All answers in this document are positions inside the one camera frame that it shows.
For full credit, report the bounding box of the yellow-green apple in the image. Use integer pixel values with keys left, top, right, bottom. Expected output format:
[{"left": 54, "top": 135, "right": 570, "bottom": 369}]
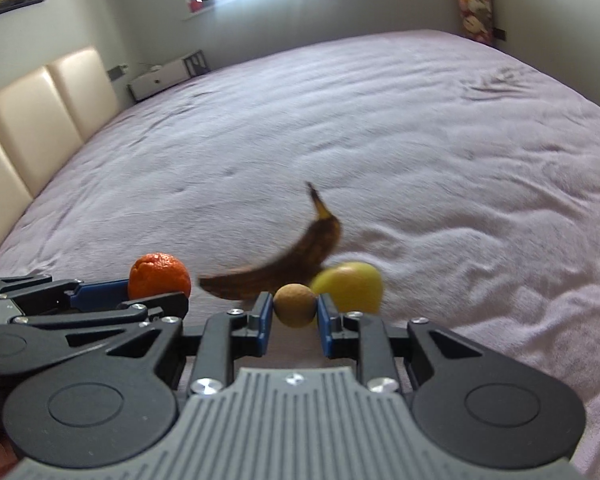
[{"left": 310, "top": 261, "right": 384, "bottom": 316}]

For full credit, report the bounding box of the orange mandarin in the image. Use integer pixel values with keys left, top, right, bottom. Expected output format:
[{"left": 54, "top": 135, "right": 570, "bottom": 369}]
[{"left": 127, "top": 253, "right": 192, "bottom": 301}]

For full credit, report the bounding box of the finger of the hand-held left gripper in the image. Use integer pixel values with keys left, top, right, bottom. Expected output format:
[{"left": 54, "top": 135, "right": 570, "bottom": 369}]
[
  {"left": 10, "top": 291, "right": 190, "bottom": 372},
  {"left": 0, "top": 275, "right": 131, "bottom": 314}
]

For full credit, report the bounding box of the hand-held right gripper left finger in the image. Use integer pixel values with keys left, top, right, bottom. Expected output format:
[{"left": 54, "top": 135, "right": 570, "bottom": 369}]
[{"left": 97, "top": 291, "right": 274, "bottom": 397}]

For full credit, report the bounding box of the white bedside cabinet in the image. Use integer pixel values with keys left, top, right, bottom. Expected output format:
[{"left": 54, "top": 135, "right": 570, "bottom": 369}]
[{"left": 127, "top": 50, "right": 211, "bottom": 103}]

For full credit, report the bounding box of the cream padded headboard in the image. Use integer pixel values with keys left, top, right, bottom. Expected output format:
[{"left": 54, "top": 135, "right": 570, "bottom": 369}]
[{"left": 0, "top": 46, "right": 121, "bottom": 273}]

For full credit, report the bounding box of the overripe brown banana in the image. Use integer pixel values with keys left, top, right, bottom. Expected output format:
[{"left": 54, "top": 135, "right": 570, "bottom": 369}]
[{"left": 198, "top": 181, "right": 343, "bottom": 302}]

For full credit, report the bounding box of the brown kiwi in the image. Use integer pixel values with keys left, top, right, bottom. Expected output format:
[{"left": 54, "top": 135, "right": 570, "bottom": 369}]
[{"left": 273, "top": 283, "right": 318, "bottom": 328}]

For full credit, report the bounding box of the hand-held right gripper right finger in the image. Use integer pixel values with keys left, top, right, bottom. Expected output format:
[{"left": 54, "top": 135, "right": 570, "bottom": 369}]
[{"left": 316, "top": 293, "right": 487, "bottom": 396}]

